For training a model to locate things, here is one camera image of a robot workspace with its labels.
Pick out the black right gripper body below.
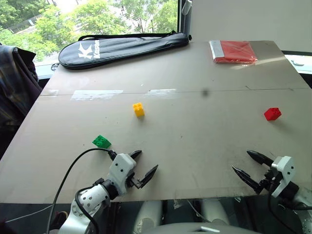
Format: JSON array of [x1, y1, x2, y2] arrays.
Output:
[[258, 163, 283, 193]]

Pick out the thin white cable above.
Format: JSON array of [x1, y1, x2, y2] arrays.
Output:
[[4, 203, 54, 224]]

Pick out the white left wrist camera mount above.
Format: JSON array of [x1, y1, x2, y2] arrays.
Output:
[[108, 153, 137, 195]]

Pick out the dark red shoe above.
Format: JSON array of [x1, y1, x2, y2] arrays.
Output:
[[52, 210, 69, 230]]

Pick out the black racket bag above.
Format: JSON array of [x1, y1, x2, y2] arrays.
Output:
[[58, 30, 193, 71]]

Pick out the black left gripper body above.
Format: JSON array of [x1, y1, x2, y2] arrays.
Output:
[[127, 171, 145, 190]]

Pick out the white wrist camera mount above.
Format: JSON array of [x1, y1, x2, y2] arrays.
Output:
[[108, 153, 137, 195], [271, 156, 296, 198]]

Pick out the grey robot torso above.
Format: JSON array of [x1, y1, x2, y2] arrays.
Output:
[[140, 222, 262, 234]]

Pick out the green toy brick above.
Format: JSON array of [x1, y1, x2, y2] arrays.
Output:
[[92, 134, 112, 149]]

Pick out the grey rounded robot leg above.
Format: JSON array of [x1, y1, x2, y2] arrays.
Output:
[[135, 200, 164, 229], [200, 198, 227, 223]]

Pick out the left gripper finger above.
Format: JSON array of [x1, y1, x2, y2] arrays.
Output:
[[138, 164, 159, 189], [128, 150, 143, 161]]

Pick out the red packet in plastic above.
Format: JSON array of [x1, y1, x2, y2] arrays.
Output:
[[209, 39, 258, 65]]

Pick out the plaid cloth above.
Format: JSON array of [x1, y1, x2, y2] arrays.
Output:
[[0, 43, 43, 128]]

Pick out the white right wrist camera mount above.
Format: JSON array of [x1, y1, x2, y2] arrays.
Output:
[[271, 156, 296, 198]]

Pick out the clear tape patch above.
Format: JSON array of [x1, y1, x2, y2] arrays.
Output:
[[148, 88, 177, 99], [70, 90, 124, 101]]

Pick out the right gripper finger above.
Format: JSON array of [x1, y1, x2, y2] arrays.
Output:
[[231, 165, 264, 195], [246, 150, 274, 168]]

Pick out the red toy brick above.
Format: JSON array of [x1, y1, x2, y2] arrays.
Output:
[[264, 107, 282, 121]]

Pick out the dark window post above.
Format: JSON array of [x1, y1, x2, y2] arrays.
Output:
[[177, 0, 193, 35]]

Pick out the yellow toy brick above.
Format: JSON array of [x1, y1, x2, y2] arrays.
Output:
[[132, 102, 145, 118]]

